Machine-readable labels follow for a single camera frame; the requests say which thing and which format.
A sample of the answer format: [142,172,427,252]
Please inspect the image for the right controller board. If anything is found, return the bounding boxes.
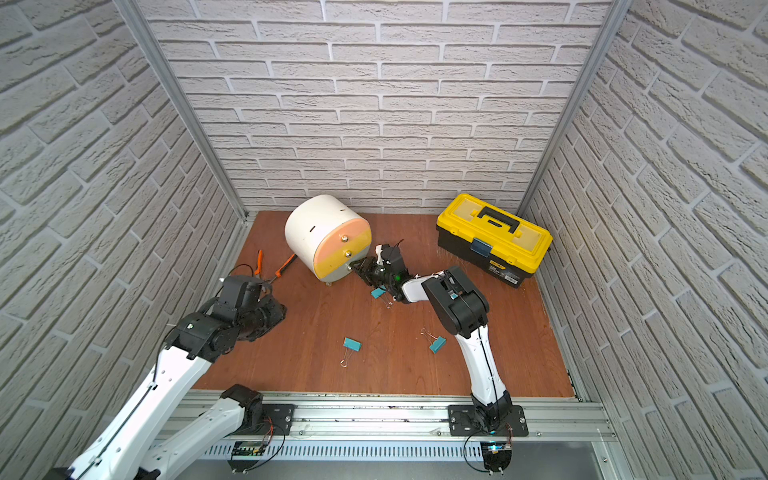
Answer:
[480,442,512,475]

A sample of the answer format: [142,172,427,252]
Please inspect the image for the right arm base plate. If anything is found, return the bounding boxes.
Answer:
[447,404,529,439]

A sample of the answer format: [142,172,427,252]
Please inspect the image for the yellow drawer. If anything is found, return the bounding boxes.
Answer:
[314,250,368,283]

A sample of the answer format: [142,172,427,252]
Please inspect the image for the white round drawer cabinet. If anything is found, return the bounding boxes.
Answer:
[284,194,366,280]

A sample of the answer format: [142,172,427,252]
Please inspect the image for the left controller board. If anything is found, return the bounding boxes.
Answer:
[228,441,270,474]

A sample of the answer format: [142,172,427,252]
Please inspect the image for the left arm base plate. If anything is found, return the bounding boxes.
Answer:
[234,403,296,435]

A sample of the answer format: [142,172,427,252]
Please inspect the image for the orange handled pliers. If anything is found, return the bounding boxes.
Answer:
[254,249,297,283]

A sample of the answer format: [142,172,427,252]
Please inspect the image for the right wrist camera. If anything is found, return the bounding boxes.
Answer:
[375,243,406,271]

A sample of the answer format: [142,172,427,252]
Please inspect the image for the controller board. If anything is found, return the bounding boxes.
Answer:
[480,442,512,475]
[228,441,270,474]

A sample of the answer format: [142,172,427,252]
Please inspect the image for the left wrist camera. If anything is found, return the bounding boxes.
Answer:
[218,275,264,309]

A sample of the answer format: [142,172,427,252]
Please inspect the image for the teal binder clip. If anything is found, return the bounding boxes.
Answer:
[371,287,393,309]
[340,337,362,368]
[421,328,447,354]

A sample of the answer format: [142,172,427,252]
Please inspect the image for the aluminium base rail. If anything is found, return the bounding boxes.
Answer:
[122,391,619,444]

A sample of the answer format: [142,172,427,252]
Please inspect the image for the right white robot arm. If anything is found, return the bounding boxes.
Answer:
[348,244,512,432]

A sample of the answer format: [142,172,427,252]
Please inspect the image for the orange top drawer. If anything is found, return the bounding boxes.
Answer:
[313,218,372,278]

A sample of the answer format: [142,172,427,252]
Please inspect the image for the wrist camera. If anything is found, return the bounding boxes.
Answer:
[375,243,406,271]
[218,275,264,309]

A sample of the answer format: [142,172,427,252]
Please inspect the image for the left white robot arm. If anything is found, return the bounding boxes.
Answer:
[45,275,291,479]

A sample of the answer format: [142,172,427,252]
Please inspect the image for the yellow black toolbox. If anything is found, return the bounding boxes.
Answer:
[436,193,553,288]

